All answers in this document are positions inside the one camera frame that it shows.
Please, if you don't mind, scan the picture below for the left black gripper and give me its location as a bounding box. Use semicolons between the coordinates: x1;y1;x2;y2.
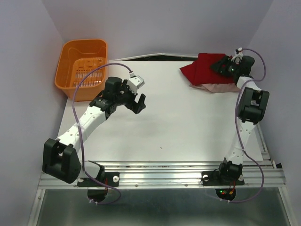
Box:
115;80;146;114

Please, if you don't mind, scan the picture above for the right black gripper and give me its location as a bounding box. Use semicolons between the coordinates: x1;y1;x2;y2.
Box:
209;55;240;76

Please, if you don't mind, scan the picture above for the red pleated skirt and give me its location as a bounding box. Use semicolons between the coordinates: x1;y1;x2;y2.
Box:
180;53;234;86

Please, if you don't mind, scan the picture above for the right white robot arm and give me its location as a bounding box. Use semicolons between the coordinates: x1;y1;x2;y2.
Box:
204;55;269;186

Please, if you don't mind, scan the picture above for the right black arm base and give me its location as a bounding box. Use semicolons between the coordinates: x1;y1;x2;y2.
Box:
201;160;245;186

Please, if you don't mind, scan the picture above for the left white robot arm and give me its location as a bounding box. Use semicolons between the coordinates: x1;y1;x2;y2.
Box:
42;75;146;186

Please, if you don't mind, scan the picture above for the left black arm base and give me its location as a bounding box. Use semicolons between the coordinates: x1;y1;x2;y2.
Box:
77;171;120;187

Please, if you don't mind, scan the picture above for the pink pleated skirt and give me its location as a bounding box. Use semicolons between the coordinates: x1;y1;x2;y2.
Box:
190;83;240;93

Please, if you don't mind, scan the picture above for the orange plastic basket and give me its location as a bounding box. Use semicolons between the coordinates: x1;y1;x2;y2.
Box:
55;39;108;102

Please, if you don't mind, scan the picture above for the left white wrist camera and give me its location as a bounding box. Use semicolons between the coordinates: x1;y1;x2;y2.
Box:
127;73;145;95

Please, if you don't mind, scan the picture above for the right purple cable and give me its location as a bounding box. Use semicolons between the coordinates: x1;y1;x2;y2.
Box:
220;48;266;203

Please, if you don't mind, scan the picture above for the aluminium rail frame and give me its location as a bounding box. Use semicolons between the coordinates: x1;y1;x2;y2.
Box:
27;55;292;226

